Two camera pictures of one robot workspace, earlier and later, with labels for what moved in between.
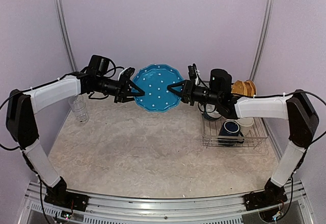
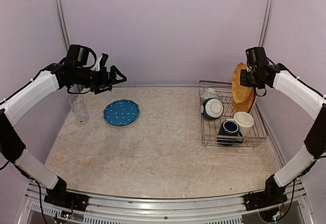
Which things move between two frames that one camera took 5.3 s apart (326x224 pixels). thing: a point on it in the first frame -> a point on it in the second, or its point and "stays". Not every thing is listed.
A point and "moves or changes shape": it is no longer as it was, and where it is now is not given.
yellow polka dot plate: (239, 87) moves or changes shape
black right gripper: (186, 91) -> (243, 80)
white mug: (245, 124) stays
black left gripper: (127, 91) -> (112, 80)
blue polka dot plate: (153, 80) -> (121, 112)
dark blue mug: (229, 134) stays
